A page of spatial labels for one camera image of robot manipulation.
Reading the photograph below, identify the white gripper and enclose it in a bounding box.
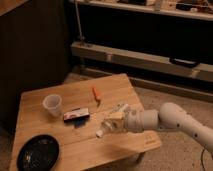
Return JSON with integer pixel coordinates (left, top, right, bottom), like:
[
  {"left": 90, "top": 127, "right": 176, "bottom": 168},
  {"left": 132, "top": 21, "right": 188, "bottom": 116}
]
[{"left": 106, "top": 109, "right": 159, "bottom": 134}]

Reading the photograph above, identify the white plastic bottle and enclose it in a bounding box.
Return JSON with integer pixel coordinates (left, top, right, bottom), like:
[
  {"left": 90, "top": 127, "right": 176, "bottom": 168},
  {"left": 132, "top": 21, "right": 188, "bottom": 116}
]
[{"left": 96, "top": 103, "right": 131, "bottom": 138}]

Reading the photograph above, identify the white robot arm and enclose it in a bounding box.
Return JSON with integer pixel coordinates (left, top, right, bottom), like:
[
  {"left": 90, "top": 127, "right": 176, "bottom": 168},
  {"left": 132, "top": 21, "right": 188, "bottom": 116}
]
[{"left": 105, "top": 102, "right": 213, "bottom": 155}]

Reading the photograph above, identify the orange carrot toy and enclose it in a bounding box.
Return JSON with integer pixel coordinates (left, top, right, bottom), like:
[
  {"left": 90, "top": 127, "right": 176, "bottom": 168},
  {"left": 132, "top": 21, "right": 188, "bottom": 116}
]
[{"left": 92, "top": 87, "right": 102, "bottom": 101}]

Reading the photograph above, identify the small dark box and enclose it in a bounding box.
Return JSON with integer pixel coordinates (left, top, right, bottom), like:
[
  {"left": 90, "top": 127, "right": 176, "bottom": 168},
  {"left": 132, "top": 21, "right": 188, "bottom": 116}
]
[{"left": 63, "top": 108, "right": 90, "bottom": 123}]

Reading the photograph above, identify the wooden low table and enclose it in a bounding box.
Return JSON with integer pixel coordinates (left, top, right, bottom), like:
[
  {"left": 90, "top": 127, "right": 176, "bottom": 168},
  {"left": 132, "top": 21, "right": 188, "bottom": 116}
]
[{"left": 9, "top": 74, "right": 161, "bottom": 171}]

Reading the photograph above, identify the translucent plastic cup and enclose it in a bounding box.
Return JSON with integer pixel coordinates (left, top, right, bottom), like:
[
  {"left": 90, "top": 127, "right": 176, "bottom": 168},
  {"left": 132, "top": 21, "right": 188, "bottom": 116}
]
[{"left": 42, "top": 94, "right": 62, "bottom": 117}]

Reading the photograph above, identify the black round plate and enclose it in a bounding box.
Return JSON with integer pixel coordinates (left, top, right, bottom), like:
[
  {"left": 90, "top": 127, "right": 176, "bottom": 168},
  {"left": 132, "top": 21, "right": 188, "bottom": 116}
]
[{"left": 16, "top": 135, "right": 60, "bottom": 171}]

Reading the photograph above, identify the metal vertical pole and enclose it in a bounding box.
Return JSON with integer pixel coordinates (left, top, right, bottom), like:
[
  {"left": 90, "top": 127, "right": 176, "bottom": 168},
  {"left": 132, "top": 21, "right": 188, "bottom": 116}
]
[{"left": 74, "top": 0, "right": 85, "bottom": 45}]

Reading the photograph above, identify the upper shelf board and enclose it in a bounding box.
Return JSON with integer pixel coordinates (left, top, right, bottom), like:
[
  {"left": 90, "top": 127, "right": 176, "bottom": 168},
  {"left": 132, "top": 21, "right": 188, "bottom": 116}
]
[{"left": 68, "top": 0, "right": 213, "bottom": 21}]

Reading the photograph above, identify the black handle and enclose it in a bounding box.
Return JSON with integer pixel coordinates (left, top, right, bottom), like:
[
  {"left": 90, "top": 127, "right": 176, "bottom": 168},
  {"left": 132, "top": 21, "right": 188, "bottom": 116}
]
[{"left": 169, "top": 58, "right": 200, "bottom": 68}]

